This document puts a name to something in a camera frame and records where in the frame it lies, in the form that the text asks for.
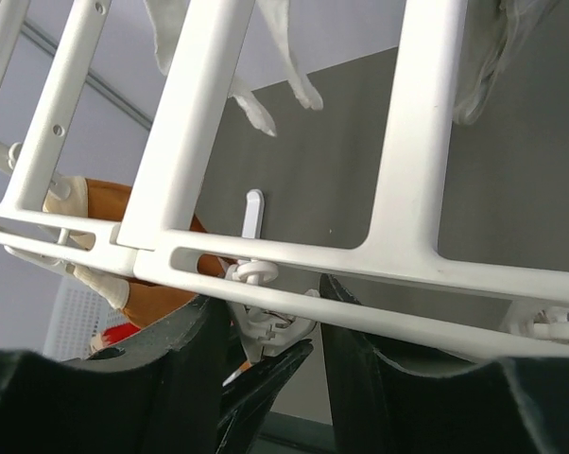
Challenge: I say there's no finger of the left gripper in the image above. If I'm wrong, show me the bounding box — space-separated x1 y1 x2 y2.
216 340 314 454

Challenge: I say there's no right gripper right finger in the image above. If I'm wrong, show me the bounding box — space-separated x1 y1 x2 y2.
318 272 569 454

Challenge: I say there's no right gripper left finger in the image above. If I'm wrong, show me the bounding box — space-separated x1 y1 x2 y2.
0 296 230 453

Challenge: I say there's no white clip sock hanger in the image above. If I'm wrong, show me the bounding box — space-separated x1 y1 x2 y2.
0 1 569 361

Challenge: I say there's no white sock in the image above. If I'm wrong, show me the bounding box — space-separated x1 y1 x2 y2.
228 0 323 137
144 0 189 76

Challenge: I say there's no red sock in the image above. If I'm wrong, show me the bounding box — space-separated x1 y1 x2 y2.
101 323 140 347

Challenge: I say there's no orange beige sock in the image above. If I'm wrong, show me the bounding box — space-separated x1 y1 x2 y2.
43 176 197 328

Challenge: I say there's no white perforated plastic basket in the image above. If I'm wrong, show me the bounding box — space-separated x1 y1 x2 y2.
43 277 126 361

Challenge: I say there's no metal drying rack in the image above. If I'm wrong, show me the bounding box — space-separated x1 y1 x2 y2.
242 189 265 239

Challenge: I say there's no grey beige sock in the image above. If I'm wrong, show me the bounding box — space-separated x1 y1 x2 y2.
453 0 559 126

